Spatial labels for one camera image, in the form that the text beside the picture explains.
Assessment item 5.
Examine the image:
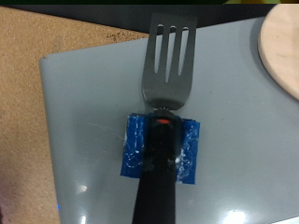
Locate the black handled metal spatula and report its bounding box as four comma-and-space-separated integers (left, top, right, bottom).
132, 12, 198, 224

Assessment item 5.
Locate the silver toaster oven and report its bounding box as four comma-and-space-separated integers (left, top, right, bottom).
38, 15, 299, 224

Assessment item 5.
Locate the round wooden cutting board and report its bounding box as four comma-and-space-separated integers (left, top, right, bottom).
257, 3, 299, 101

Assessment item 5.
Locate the blue spatula grip block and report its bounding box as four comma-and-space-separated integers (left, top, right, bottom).
120, 113, 201, 185

